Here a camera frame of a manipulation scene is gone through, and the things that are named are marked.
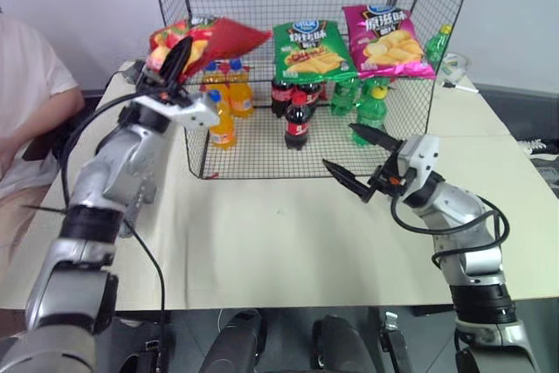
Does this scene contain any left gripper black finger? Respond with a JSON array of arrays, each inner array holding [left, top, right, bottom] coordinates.
[[160, 42, 183, 85], [174, 36, 194, 86]]

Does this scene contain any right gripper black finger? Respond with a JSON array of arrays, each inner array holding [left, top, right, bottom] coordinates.
[[348, 122, 403, 154], [321, 158, 376, 204]]

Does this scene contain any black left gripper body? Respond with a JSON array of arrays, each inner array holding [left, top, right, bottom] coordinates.
[[135, 63, 190, 107]]

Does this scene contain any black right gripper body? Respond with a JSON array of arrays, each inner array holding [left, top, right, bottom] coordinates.
[[367, 149, 414, 199]]

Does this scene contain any red chip bag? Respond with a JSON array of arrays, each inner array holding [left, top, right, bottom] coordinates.
[[148, 16, 274, 85]]

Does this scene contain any green soda bottle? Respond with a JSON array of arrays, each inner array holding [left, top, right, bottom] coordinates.
[[328, 78, 362, 117], [424, 24, 454, 65], [362, 77, 393, 91], [350, 83, 390, 148]]

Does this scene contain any orange soda bottle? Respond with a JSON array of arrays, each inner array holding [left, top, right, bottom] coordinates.
[[200, 61, 229, 95], [226, 58, 257, 120], [207, 89, 239, 150]]

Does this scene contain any cola bottle red cap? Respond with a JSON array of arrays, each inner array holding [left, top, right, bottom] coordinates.
[[300, 80, 329, 107], [283, 92, 314, 152], [270, 78, 298, 120]]

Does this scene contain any magenta chip bag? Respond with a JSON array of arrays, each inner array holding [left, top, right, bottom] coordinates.
[[341, 3, 438, 81]]

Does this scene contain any black and white marker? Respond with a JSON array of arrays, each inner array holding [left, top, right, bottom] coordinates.
[[438, 79, 480, 95]]

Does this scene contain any clear plastic container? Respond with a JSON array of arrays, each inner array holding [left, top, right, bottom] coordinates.
[[438, 52, 473, 82]]

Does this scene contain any green chip bag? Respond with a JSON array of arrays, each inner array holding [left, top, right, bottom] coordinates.
[[271, 20, 362, 83]]

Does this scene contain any person in white shirt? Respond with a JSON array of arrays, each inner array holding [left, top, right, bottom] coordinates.
[[0, 6, 86, 287]]

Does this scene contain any white ribbed object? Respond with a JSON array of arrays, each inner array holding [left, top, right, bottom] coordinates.
[[518, 138, 548, 155]]

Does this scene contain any dark rounded shape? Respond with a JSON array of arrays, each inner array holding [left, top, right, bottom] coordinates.
[[310, 314, 376, 373], [202, 308, 268, 373]]

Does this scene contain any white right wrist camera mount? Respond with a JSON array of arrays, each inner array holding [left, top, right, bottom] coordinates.
[[395, 135, 441, 193]]

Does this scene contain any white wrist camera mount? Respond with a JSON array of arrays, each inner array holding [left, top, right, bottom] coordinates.
[[395, 135, 441, 193], [130, 92, 222, 130]]

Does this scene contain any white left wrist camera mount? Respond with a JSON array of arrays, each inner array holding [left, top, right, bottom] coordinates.
[[130, 92, 222, 130]]

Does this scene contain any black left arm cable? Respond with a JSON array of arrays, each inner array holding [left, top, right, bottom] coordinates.
[[59, 86, 169, 368]]

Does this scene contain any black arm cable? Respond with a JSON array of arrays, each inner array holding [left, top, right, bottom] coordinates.
[[390, 191, 511, 270], [59, 86, 169, 368]]

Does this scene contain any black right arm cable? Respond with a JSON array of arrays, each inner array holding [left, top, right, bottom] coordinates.
[[390, 191, 511, 270]]

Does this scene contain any black strap with buckle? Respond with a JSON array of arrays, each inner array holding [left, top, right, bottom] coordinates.
[[378, 311, 408, 373]]

